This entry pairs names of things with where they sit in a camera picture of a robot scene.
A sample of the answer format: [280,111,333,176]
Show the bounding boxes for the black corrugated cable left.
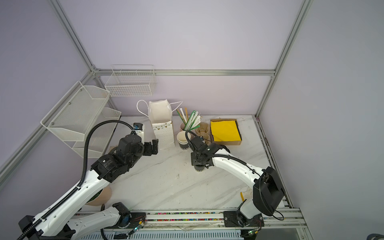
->
[16,119,134,240]

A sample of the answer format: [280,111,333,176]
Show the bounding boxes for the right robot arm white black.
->
[187,137,286,226]

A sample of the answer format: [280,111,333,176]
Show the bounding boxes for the white wire basket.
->
[105,65,157,97]

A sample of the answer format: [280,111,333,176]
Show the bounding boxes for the white paper takeout bag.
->
[136,100,183,150]

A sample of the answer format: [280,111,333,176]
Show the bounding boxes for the stack of paper cups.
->
[177,131,189,150]

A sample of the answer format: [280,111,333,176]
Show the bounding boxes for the pink straw holder cup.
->
[180,123,193,132]

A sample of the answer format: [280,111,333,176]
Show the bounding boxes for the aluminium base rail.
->
[53,207,314,240]

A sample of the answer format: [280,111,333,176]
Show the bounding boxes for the yellow napkin stack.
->
[211,120,241,142]

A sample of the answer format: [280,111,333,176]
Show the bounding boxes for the brown pulp cup carrier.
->
[195,123,212,143]

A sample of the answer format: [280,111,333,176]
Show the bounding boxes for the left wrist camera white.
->
[133,123,145,144]

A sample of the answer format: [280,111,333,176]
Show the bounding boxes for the cardboard box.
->
[210,119,242,146]

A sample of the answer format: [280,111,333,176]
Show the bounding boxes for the white mesh two-tier shelf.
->
[41,82,122,157]

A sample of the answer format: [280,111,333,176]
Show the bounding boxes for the stack of black lids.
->
[220,145,231,153]

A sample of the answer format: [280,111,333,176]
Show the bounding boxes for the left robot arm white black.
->
[19,135,158,240]

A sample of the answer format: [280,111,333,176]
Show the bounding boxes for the white glove right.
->
[241,188,287,209]

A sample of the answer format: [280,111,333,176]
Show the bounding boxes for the brown bowl with greens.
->
[86,186,112,207]

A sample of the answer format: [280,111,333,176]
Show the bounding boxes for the single black paper cup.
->
[194,165,206,172]

